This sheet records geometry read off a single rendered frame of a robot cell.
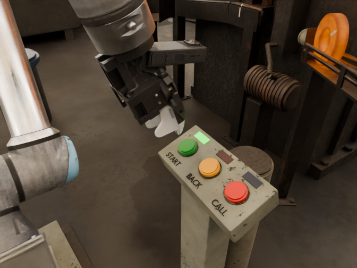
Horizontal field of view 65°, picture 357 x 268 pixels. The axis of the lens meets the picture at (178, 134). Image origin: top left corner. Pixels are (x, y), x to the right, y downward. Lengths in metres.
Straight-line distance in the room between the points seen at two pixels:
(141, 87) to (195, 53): 0.11
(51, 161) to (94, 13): 0.60
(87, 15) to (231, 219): 0.37
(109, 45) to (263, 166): 0.46
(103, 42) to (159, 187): 1.02
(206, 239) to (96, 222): 0.72
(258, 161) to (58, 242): 0.72
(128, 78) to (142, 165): 1.07
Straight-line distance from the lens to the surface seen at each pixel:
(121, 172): 1.44
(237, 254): 0.91
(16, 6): 3.38
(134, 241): 1.17
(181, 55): 0.45
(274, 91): 1.11
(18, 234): 0.87
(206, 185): 0.53
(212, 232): 0.60
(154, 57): 0.42
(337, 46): 0.94
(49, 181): 0.91
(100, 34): 0.38
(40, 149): 0.89
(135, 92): 0.43
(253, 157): 0.72
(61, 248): 1.07
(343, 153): 1.64
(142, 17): 0.38
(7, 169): 0.89
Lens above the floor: 0.97
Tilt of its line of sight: 36 degrees down
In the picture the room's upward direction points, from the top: straight up
